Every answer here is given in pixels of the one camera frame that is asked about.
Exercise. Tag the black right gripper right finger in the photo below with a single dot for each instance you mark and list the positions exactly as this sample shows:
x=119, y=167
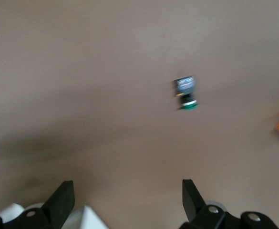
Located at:
x=194, y=210

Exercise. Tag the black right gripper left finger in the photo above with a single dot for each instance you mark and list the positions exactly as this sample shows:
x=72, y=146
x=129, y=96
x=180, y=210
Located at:
x=55, y=210

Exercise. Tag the white drawer cabinet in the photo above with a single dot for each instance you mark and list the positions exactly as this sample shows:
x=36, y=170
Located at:
x=89, y=219

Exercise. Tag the green push button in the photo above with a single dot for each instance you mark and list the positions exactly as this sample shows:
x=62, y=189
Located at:
x=185, y=86

